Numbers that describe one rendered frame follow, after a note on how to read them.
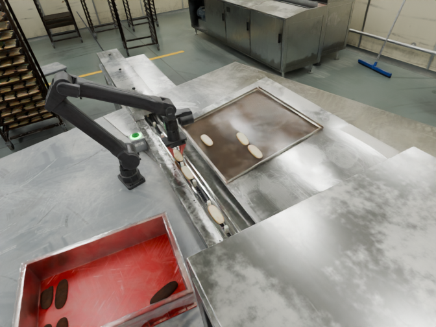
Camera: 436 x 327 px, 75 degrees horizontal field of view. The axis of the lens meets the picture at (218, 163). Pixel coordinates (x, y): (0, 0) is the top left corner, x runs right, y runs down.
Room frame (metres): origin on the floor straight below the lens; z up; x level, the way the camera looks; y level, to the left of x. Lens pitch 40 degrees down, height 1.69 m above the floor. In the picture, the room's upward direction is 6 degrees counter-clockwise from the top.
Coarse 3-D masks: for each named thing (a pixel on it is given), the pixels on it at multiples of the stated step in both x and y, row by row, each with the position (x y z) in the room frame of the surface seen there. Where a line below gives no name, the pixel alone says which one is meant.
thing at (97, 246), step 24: (168, 216) 0.69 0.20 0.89; (96, 240) 0.59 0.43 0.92; (120, 240) 0.61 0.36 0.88; (144, 240) 0.64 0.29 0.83; (24, 264) 0.52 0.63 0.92; (48, 264) 0.54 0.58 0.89; (72, 264) 0.56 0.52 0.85; (24, 288) 0.45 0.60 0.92; (192, 288) 0.39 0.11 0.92; (24, 312) 0.38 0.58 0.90; (144, 312) 0.34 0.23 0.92
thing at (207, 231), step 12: (132, 120) 1.52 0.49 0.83; (144, 120) 1.45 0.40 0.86; (144, 132) 1.31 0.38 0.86; (156, 144) 1.19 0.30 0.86; (156, 156) 1.09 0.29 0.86; (168, 156) 1.08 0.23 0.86; (168, 168) 0.99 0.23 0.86; (168, 180) 0.93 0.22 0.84; (180, 180) 0.90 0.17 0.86; (180, 192) 0.83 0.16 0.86; (192, 204) 0.76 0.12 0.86; (192, 216) 0.70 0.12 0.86; (204, 216) 0.69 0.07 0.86; (204, 228) 0.64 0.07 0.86; (204, 240) 0.59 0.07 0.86; (216, 240) 0.58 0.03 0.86
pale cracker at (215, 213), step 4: (208, 208) 0.74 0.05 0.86; (212, 208) 0.73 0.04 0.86; (216, 208) 0.73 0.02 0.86; (212, 212) 0.71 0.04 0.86; (216, 212) 0.71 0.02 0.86; (220, 212) 0.71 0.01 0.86; (212, 216) 0.70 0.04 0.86; (216, 216) 0.69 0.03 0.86; (220, 216) 0.69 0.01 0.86; (216, 220) 0.67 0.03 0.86; (220, 220) 0.67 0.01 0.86
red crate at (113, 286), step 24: (168, 240) 0.63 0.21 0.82; (96, 264) 0.56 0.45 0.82; (120, 264) 0.55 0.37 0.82; (144, 264) 0.54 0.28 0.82; (168, 264) 0.53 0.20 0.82; (72, 288) 0.48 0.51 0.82; (96, 288) 0.47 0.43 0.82; (120, 288) 0.47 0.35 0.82; (144, 288) 0.46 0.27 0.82; (48, 312) 0.41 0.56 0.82; (72, 312) 0.41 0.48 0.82; (96, 312) 0.40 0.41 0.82; (120, 312) 0.39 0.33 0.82; (168, 312) 0.36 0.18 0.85
